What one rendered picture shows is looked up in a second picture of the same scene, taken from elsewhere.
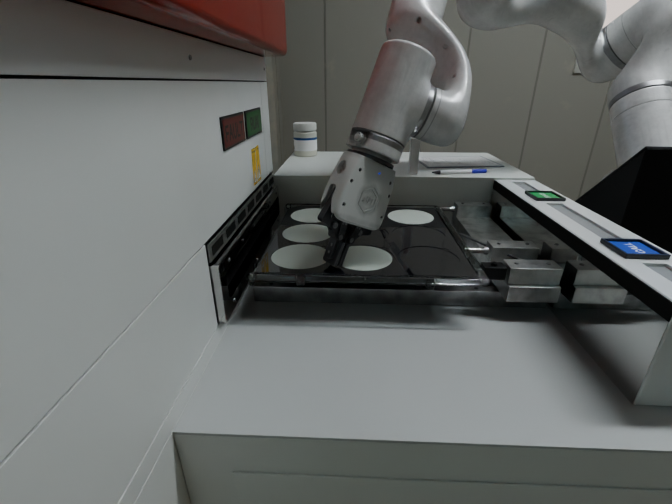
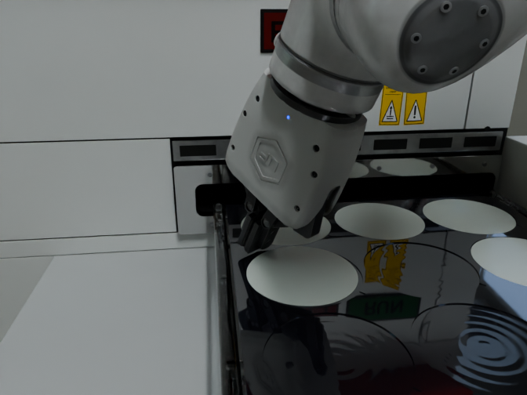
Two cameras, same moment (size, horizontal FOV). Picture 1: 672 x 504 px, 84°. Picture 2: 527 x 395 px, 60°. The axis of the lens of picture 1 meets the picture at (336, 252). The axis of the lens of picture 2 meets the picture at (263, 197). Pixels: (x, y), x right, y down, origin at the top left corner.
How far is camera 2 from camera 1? 62 cm
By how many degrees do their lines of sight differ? 73
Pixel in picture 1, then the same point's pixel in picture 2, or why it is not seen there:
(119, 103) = not seen: outside the picture
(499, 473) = not seen: outside the picture
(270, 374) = (114, 288)
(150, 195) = (68, 59)
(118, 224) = (17, 67)
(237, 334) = (187, 256)
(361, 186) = (256, 128)
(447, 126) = (351, 26)
